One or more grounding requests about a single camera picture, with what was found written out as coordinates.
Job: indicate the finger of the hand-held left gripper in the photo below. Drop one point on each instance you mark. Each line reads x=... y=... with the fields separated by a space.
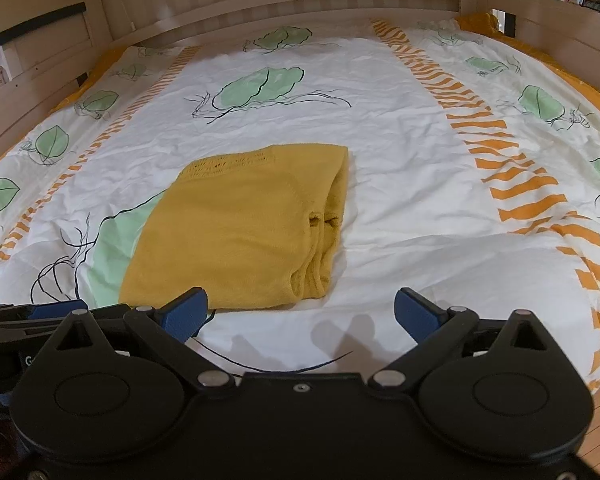
x=55 y=309

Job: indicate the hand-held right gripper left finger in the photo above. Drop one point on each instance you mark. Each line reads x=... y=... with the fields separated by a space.
x=187 y=310

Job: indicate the white leaf print duvet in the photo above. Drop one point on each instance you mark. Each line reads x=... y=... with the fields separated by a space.
x=405 y=160

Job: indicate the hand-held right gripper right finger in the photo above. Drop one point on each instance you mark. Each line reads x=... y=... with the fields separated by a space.
x=417 y=312

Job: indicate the mustard yellow knit sweater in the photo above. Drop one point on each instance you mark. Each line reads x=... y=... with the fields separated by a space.
x=240 y=230

